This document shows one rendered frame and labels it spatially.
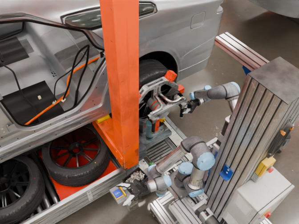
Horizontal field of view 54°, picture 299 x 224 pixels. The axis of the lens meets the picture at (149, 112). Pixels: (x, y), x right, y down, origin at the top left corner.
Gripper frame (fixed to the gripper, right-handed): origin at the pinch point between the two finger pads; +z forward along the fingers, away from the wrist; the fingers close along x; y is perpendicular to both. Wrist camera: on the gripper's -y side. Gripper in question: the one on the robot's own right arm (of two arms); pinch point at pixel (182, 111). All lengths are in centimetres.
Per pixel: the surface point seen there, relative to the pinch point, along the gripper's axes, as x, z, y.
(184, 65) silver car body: -42, -35, 13
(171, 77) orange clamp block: -20.6, 1.2, 30.5
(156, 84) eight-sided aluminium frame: -21.4, 17.3, 29.0
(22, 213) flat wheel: -10, 167, -43
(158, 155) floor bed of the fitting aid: -9, 17, -77
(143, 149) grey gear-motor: -7, 39, -43
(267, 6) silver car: -89, -227, 0
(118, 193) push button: 24, 88, -35
